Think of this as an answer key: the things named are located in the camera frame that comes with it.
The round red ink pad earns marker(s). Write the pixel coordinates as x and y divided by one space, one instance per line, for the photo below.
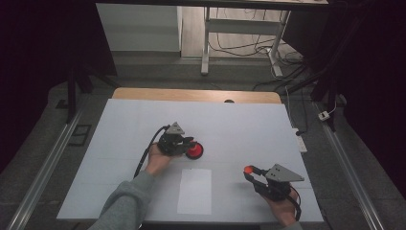
195 151

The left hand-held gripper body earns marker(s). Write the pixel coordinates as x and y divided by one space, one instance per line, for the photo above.
172 143

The person's left hand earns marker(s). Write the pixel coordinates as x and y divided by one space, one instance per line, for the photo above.
158 163

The aluminium floor rail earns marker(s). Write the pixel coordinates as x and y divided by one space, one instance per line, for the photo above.
48 166
348 166

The large white table mat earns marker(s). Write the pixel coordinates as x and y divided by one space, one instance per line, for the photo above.
239 127

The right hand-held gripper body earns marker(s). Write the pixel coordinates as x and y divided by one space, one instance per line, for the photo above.
276 188

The black metal stand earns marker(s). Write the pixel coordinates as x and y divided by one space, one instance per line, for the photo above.
72 96
330 92

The white desk frame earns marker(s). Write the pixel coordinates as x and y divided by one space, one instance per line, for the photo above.
242 27

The person's right hand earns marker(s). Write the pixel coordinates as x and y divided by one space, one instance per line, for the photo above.
282 211

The black floor socket plate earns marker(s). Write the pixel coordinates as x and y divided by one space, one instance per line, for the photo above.
79 135

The small white adapter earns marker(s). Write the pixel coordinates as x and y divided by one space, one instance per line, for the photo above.
323 115

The white paper sheet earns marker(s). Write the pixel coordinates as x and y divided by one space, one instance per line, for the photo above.
194 191

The white cabinet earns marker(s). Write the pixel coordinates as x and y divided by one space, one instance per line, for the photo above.
140 28

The white power strip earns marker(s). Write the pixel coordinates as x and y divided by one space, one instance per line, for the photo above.
301 142

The small red stamp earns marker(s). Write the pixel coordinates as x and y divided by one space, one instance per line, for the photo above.
248 169

